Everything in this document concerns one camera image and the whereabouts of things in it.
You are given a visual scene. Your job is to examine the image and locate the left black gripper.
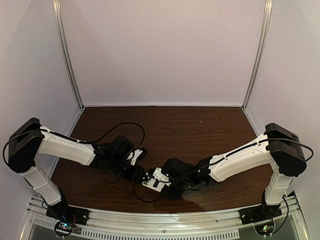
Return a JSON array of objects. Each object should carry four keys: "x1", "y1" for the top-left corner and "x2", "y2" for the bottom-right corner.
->
[{"x1": 109, "y1": 156, "x2": 148, "y2": 184}]

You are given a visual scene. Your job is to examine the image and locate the white red remote control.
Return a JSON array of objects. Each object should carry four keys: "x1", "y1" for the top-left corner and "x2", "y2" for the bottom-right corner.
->
[{"x1": 142, "y1": 178, "x2": 171, "y2": 193}]

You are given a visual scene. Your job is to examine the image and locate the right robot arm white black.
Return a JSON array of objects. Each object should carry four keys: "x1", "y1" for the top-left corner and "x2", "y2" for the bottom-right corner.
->
[{"x1": 160, "y1": 123, "x2": 314, "y2": 221}]

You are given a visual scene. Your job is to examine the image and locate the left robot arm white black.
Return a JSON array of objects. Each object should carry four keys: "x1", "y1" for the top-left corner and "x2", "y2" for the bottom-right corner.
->
[{"x1": 2, "y1": 117, "x2": 148, "y2": 222}]

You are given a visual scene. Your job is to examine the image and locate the left circuit board with LED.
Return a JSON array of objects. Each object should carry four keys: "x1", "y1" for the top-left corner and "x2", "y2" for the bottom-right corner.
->
[{"x1": 53, "y1": 221, "x2": 76, "y2": 238}]

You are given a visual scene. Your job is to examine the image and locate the circuit board with led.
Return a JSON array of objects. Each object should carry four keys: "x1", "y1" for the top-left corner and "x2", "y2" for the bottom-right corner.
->
[
  {"x1": 254, "y1": 220, "x2": 275, "y2": 237},
  {"x1": 53, "y1": 221, "x2": 76, "y2": 238}
]

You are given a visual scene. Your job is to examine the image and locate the right circuit board with LED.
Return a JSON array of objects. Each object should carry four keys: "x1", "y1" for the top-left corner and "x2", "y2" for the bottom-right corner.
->
[{"x1": 254, "y1": 220, "x2": 275, "y2": 237}]

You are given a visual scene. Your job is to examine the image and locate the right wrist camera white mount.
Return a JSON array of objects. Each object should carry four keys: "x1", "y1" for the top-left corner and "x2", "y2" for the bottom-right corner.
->
[{"x1": 147, "y1": 167, "x2": 171, "y2": 185}]

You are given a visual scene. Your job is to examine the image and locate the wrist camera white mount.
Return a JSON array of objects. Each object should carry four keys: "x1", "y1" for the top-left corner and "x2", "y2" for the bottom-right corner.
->
[
  {"x1": 147, "y1": 167, "x2": 171, "y2": 185},
  {"x1": 127, "y1": 148, "x2": 148, "y2": 166}
]

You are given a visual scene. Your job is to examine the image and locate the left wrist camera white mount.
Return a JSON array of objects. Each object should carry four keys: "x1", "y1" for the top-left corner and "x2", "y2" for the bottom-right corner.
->
[{"x1": 127, "y1": 148, "x2": 148, "y2": 166}]

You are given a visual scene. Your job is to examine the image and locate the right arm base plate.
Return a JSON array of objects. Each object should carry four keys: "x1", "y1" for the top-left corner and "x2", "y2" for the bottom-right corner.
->
[{"x1": 238, "y1": 204, "x2": 282, "y2": 225}]

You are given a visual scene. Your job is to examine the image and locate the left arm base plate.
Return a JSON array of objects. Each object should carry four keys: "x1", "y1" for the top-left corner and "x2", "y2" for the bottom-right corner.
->
[{"x1": 46, "y1": 206, "x2": 89, "y2": 226}]

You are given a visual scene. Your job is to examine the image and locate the right black camera cable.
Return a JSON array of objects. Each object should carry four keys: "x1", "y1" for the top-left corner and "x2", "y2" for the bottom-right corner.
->
[{"x1": 133, "y1": 141, "x2": 315, "y2": 203}]

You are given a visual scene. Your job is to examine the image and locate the black camera cable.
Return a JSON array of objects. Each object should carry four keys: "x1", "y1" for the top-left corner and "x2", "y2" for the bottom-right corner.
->
[
  {"x1": 133, "y1": 141, "x2": 315, "y2": 203},
  {"x1": 2, "y1": 121, "x2": 146, "y2": 171}
]

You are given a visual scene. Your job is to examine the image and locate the left black camera cable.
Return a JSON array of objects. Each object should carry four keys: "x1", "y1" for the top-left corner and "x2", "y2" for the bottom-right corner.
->
[{"x1": 2, "y1": 121, "x2": 146, "y2": 171}]

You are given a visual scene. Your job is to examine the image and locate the left aluminium frame post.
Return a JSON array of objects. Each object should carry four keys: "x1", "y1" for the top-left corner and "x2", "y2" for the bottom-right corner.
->
[{"x1": 52, "y1": 0, "x2": 85, "y2": 110}]

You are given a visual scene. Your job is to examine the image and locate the aluminium frame post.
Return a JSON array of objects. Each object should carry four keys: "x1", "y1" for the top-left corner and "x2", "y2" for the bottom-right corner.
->
[
  {"x1": 242, "y1": 0, "x2": 273, "y2": 110},
  {"x1": 52, "y1": 0, "x2": 85, "y2": 110}
]

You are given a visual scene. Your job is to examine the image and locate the right aluminium frame post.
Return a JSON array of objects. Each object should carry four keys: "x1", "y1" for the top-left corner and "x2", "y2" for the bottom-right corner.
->
[{"x1": 242, "y1": 0, "x2": 273, "y2": 110}]

